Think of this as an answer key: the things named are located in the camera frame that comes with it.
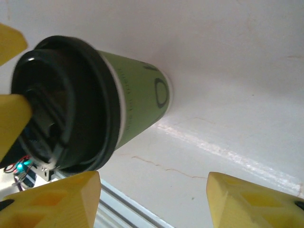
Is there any small LED circuit board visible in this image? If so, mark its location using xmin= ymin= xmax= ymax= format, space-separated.
xmin=4 ymin=155 xmax=34 ymax=190

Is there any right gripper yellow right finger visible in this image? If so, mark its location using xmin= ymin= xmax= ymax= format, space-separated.
xmin=205 ymin=171 xmax=304 ymax=228

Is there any green paper coffee cup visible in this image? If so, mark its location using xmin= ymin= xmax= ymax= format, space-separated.
xmin=96 ymin=49 xmax=174 ymax=152

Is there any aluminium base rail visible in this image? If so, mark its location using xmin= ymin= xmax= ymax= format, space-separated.
xmin=51 ymin=172 xmax=183 ymax=228

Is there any black plastic cup lid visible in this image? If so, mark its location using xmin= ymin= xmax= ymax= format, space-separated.
xmin=10 ymin=35 xmax=125 ymax=173

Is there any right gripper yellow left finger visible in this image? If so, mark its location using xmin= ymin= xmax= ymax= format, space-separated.
xmin=0 ymin=170 xmax=102 ymax=228

